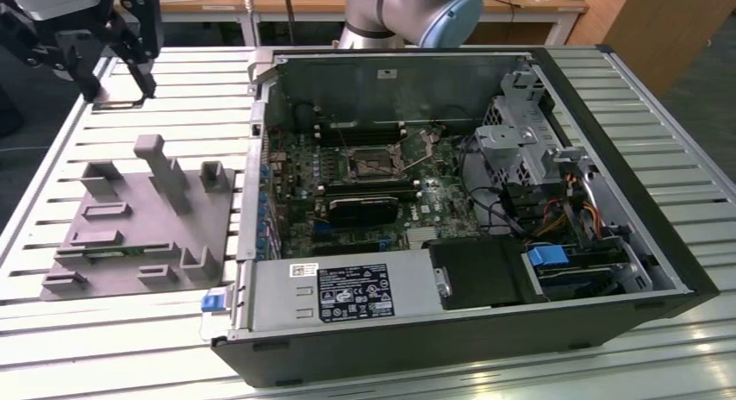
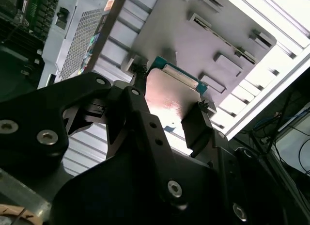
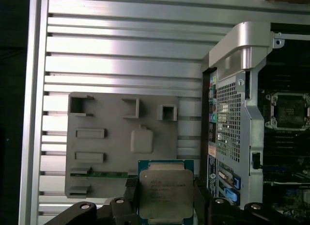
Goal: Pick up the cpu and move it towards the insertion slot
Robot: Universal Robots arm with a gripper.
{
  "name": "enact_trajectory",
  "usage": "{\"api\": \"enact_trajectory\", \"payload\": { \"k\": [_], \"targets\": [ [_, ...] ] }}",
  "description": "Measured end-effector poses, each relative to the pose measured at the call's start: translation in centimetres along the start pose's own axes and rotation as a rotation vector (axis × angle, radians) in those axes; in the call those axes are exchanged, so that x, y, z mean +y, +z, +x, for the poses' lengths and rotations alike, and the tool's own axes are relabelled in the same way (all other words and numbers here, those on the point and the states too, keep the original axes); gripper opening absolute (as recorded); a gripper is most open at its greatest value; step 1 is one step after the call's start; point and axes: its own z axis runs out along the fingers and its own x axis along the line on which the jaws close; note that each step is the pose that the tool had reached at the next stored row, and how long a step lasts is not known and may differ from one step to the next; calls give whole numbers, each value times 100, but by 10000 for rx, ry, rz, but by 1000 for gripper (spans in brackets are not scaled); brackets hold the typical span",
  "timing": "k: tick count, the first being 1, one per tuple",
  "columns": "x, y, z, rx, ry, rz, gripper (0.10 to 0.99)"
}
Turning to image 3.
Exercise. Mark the green RAM stick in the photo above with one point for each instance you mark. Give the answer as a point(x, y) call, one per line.
point(106, 174)

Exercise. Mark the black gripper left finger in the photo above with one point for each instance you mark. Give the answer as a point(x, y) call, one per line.
point(121, 210)

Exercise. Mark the CPU with silver top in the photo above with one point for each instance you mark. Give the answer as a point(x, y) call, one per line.
point(164, 193)

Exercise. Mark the black open PC case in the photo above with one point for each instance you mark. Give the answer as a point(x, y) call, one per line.
point(252, 128)

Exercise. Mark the CPU socket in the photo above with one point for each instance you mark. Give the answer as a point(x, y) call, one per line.
point(290, 108)

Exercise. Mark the blue expansion slot clip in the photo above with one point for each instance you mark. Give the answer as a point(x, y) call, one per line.
point(232, 193)

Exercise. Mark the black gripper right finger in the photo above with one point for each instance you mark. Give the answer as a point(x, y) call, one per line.
point(218, 213)

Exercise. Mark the black RAM slot bank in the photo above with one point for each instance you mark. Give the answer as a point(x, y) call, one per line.
point(285, 145)

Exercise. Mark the grey parts rack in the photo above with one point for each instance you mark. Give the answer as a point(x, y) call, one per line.
point(113, 142)

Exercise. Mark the green motherboard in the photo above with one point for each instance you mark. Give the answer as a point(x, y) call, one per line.
point(285, 169)

